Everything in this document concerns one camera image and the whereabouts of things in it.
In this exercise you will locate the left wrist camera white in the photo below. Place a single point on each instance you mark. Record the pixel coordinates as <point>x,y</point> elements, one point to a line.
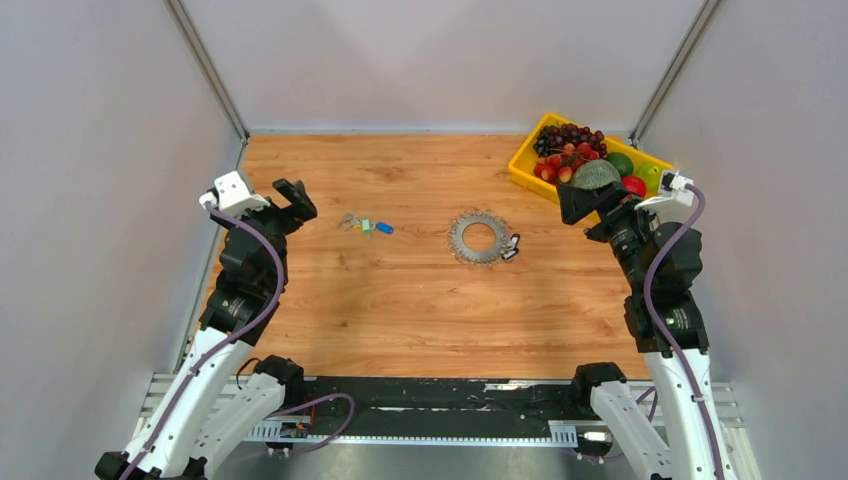
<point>233,195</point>

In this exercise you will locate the red apple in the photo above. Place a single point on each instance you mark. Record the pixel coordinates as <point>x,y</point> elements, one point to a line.
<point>635,185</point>

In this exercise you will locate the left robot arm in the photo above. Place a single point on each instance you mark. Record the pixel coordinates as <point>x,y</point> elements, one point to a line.
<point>186,437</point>

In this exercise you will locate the aluminium frame rail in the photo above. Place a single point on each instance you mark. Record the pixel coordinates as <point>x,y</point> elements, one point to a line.
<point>586,439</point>

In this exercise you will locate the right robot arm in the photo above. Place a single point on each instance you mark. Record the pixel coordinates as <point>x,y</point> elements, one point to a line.
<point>658,250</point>

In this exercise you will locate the yellow plastic tray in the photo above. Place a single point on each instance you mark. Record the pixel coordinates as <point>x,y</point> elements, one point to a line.
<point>522,164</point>

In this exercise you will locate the dark grape bunch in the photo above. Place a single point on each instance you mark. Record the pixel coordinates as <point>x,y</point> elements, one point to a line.
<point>567,138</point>

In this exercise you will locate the key bunch with coloured tags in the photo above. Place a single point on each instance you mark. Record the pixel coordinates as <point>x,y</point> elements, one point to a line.
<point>365,225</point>

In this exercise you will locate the green netted melon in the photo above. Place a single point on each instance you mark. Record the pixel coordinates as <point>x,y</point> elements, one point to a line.
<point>595,174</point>

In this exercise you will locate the red cherry cluster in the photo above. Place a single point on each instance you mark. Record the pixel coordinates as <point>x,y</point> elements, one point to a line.
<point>557,164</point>

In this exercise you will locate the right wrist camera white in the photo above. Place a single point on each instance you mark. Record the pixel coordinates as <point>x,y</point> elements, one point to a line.
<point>673,194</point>

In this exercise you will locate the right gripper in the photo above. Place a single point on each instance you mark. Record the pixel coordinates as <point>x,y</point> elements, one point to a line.
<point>575,202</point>

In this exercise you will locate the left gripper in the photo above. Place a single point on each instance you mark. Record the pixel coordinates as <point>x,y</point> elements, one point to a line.
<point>295,194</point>

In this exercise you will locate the light green apple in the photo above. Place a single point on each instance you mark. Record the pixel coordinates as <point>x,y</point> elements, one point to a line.
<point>651,175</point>

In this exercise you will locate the black car key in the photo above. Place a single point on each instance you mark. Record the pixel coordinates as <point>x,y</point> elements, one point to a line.
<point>512,248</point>

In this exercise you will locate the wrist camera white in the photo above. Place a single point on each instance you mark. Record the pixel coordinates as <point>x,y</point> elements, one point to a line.
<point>673,194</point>
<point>233,195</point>

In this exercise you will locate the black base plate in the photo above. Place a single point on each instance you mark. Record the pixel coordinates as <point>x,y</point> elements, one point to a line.
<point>440,407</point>

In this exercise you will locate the dark green lime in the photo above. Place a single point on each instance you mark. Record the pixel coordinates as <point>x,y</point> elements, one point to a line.
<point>621,162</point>

